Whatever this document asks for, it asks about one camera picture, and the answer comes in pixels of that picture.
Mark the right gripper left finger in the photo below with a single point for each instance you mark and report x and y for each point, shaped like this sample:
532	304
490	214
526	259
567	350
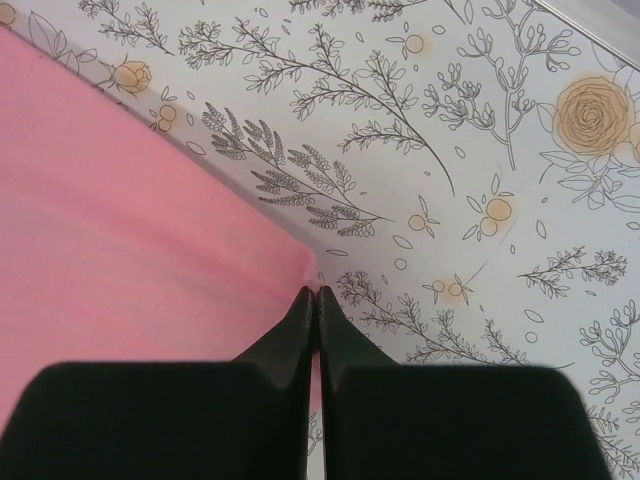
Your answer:
246	418

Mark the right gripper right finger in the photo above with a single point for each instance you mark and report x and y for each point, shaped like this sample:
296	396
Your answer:
385	420

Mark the pink t shirt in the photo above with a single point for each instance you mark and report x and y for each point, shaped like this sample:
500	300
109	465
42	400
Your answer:
114	245

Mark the floral tablecloth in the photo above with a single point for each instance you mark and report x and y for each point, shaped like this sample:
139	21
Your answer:
467	172

